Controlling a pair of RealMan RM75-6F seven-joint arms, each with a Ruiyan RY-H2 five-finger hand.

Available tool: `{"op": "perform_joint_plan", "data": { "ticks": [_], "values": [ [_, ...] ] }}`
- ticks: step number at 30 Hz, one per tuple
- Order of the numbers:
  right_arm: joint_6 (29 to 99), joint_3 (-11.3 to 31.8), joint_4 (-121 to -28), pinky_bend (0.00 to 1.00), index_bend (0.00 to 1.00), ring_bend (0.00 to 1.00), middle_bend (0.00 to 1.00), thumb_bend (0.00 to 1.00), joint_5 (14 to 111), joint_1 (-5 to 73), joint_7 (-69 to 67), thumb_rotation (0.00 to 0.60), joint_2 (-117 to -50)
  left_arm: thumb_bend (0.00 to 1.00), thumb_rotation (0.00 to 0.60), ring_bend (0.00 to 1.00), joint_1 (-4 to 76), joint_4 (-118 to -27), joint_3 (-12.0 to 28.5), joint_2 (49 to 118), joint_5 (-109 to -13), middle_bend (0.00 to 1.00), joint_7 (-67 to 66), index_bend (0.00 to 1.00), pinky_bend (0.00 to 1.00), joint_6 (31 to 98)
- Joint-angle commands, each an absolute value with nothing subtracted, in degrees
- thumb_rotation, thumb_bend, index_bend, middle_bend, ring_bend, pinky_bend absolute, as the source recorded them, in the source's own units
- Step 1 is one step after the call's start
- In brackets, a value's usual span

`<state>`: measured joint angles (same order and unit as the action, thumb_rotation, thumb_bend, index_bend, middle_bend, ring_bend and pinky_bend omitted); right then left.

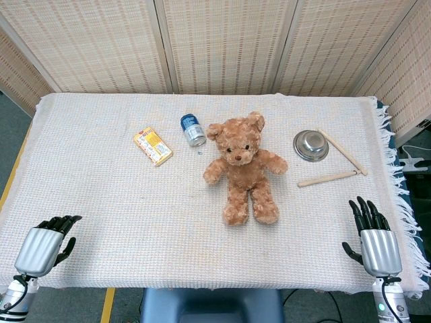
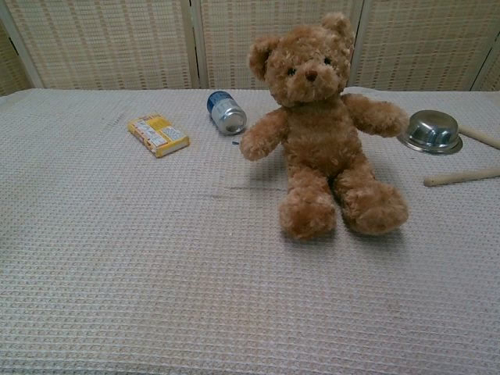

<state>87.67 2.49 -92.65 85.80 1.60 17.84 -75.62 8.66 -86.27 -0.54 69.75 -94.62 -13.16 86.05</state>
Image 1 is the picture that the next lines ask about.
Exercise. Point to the white woven tablecloth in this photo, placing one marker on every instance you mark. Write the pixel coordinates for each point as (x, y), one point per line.
(101, 202)

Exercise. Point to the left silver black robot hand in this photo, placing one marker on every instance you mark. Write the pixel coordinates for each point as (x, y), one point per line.
(38, 249)

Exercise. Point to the wooden stick pair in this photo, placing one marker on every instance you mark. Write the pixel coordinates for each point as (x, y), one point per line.
(340, 149)

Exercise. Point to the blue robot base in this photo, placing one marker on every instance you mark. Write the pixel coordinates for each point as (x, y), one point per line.
(208, 303)

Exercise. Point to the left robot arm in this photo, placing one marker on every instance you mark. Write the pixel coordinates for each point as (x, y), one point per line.
(13, 297)

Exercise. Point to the blue silver drink can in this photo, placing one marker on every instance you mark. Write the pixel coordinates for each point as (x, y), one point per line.
(192, 129)

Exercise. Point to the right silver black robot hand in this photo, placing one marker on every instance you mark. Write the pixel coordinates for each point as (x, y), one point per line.
(380, 250)

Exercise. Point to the yellow snack box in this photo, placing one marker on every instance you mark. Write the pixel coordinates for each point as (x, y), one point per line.
(153, 146)

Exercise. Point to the bamboo folding screen panel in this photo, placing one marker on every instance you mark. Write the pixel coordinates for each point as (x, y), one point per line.
(336, 43)
(404, 84)
(17, 77)
(101, 43)
(229, 43)

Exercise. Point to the brown plush teddy bear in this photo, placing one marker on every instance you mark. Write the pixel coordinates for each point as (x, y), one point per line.
(242, 175)

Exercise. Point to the stainless steel bowl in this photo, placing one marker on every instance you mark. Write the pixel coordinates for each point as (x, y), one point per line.
(309, 146)

